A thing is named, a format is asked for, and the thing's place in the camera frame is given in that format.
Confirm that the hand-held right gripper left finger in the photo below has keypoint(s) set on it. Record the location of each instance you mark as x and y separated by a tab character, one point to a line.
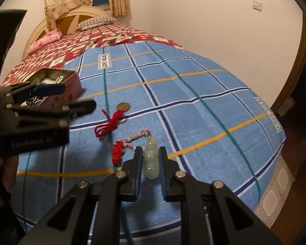
140	173

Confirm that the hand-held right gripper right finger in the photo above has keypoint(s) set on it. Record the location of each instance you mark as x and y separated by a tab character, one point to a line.
162	173

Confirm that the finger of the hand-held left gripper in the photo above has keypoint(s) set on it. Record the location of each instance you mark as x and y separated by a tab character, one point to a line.
48	89
84	107

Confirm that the pink tin box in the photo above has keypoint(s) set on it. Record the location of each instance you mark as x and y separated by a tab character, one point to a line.
68	86

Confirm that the person's left hand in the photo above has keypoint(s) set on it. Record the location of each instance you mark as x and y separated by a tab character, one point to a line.
10	173

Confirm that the white card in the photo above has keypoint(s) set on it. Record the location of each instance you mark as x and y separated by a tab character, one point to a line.
48	81

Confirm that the red patterned bedsheet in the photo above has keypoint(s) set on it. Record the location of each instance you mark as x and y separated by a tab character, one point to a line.
66	46

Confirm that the pink pillow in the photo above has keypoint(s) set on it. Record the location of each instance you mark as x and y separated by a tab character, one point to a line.
44	40

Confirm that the cream wooden headboard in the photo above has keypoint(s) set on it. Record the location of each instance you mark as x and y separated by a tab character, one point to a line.
68	20

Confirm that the striped pillow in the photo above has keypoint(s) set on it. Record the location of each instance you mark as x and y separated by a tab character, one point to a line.
97	21

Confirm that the dark metal door fitting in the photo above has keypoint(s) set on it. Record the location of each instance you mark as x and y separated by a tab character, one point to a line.
285	106

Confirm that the brown wooden door frame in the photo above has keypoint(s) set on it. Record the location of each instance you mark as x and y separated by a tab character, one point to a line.
302	56

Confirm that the white wall switch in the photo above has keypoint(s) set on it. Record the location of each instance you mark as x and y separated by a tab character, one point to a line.
257	6

